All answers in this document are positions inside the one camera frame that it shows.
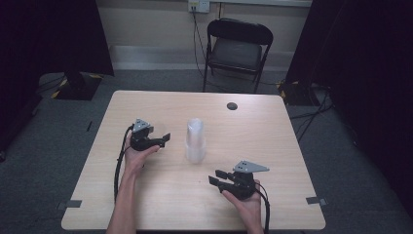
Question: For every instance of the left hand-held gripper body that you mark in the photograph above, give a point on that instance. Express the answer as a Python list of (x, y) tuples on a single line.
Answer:
[(142, 141)]

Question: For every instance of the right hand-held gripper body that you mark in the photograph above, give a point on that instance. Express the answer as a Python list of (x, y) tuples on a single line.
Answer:
[(242, 185)]

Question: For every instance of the stack of clear plastic cups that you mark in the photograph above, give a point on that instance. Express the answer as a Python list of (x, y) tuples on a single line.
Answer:
[(195, 143)]

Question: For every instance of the person's left hand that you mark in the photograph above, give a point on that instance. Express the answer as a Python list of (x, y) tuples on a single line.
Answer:
[(138, 159)]

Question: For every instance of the person's right hand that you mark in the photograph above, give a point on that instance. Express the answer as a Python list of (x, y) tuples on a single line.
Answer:
[(248, 209)]

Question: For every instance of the small black floor tape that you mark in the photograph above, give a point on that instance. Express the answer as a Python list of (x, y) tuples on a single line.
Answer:
[(89, 126)]

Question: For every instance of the grey tape piece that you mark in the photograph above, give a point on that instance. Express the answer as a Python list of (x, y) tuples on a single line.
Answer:
[(315, 200), (69, 204)]

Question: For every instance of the black stand base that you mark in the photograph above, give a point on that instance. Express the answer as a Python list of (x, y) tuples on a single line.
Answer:
[(78, 86), (293, 94)]

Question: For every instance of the black folding chair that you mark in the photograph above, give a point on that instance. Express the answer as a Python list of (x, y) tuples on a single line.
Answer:
[(238, 52)]

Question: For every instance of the dark curtain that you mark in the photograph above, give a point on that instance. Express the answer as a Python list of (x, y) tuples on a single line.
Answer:
[(367, 81), (48, 48)]

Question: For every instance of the white wall socket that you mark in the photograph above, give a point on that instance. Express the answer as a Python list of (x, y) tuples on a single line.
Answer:
[(198, 5)]

